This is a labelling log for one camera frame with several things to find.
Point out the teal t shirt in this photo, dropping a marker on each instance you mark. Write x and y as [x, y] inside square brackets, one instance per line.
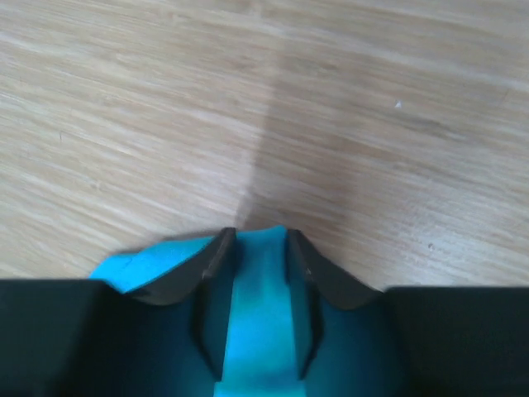
[260, 356]

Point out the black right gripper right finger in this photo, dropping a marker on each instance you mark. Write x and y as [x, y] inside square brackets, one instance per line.
[312, 278]

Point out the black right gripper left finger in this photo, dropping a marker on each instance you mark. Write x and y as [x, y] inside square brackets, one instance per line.
[208, 276]

